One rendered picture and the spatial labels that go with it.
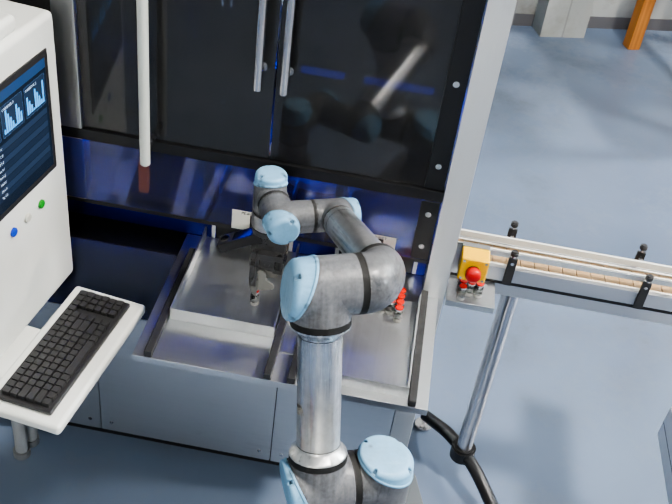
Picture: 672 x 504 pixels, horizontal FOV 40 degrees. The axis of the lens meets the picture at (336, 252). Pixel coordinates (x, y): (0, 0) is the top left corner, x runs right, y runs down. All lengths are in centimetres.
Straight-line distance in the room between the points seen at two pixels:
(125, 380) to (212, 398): 27
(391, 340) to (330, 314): 66
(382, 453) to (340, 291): 39
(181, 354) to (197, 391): 65
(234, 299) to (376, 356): 39
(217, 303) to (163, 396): 64
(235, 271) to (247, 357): 31
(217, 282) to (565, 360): 173
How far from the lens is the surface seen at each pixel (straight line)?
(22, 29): 212
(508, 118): 519
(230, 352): 225
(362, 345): 230
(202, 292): 240
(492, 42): 209
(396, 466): 189
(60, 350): 235
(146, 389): 294
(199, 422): 299
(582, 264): 259
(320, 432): 181
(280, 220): 202
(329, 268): 168
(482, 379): 288
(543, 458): 338
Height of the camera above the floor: 247
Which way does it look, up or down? 38 degrees down
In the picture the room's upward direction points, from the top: 8 degrees clockwise
